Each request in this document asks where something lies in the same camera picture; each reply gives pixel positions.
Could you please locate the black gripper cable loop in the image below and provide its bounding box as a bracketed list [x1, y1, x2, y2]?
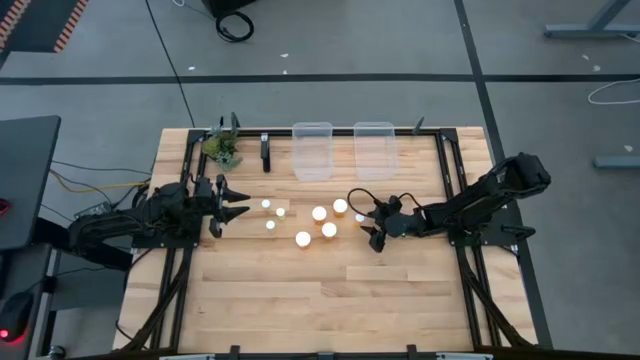
[346, 187, 424, 217]

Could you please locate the grey side desk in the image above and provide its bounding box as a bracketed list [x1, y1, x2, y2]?
[0, 244, 59, 360]

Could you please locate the yellow cable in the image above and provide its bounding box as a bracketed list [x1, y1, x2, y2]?
[48, 168, 152, 195]

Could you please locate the black orange striped mat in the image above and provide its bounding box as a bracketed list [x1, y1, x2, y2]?
[0, 0, 90, 55]

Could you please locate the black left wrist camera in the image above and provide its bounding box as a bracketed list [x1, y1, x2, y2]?
[193, 175, 214, 200]

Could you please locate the small artificial green plant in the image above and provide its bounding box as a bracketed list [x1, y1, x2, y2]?
[201, 124, 245, 172]

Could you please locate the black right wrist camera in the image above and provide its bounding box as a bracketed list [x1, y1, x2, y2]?
[372, 194, 404, 214]

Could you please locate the grey table foot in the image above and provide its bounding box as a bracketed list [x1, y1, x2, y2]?
[593, 155, 640, 169]

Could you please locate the black desk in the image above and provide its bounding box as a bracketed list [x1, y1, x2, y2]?
[0, 115, 62, 251]

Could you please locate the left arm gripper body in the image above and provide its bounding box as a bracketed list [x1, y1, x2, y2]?
[195, 173, 226, 239]

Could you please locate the coiled black cable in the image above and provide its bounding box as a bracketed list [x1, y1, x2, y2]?
[215, 9, 255, 44]

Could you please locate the black computer mouse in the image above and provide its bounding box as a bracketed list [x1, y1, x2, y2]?
[0, 290, 35, 344]

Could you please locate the clear plastic bin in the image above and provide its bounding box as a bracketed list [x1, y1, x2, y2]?
[291, 121, 335, 183]
[352, 121, 400, 182]

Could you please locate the white floor cable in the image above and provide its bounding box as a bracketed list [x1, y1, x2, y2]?
[587, 77, 640, 106]

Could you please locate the black box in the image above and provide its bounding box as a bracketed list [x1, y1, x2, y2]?
[202, 0, 259, 19]

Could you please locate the grey power strip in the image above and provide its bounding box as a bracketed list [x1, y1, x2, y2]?
[73, 200, 114, 220]

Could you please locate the grey table leg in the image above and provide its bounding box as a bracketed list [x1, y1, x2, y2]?
[543, 0, 640, 40]

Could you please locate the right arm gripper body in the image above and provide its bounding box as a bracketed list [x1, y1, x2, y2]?
[382, 209, 426, 239]

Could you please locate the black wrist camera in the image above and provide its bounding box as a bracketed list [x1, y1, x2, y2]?
[193, 175, 214, 200]
[372, 194, 404, 214]

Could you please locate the black aluminium table frame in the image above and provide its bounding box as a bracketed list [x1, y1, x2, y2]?
[119, 113, 539, 360]

